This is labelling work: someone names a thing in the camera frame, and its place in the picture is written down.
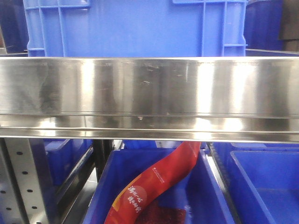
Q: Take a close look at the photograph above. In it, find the dark blue bin left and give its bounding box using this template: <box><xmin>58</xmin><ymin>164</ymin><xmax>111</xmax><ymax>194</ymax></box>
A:
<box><xmin>43</xmin><ymin>139</ymin><xmax>93</xmax><ymax>186</ymax></box>

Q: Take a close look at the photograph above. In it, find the dark blue bin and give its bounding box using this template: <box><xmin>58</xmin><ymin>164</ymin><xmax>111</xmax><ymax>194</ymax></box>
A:
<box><xmin>43</xmin><ymin>139</ymin><xmax>93</xmax><ymax>186</ymax></box>
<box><xmin>212</xmin><ymin>142</ymin><xmax>299</xmax><ymax>224</ymax></box>
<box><xmin>83</xmin><ymin>147</ymin><xmax>234</xmax><ymax>224</ymax></box>

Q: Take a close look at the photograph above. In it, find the dark blue bin centre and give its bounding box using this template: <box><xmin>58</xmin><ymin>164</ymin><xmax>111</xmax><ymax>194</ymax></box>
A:
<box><xmin>83</xmin><ymin>147</ymin><xmax>234</xmax><ymax>224</ymax></box>

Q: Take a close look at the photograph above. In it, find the dark blue bin right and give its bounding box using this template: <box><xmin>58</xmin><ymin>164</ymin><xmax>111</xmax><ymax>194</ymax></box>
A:
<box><xmin>212</xmin><ymin>142</ymin><xmax>299</xmax><ymax>224</ymax></box>

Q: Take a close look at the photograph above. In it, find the red printed package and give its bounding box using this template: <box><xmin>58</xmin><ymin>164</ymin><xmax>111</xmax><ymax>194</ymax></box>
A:
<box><xmin>104</xmin><ymin>141</ymin><xmax>201</xmax><ymax>224</ymax></box>

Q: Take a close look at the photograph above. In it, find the light blue plastic crate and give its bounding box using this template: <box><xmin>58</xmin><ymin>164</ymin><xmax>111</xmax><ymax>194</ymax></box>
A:
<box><xmin>23</xmin><ymin>0</ymin><xmax>247</xmax><ymax>57</ymax></box>

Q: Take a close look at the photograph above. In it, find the perforated steel shelf upright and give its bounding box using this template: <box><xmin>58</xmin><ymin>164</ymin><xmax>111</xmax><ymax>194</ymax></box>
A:
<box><xmin>0</xmin><ymin>138</ymin><xmax>52</xmax><ymax>224</ymax></box>

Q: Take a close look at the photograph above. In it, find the stainless steel shelf rail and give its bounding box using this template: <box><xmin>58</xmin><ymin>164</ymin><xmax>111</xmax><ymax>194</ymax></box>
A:
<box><xmin>0</xmin><ymin>57</ymin><xmax>299</xmax><ymax>143</ymax></box>

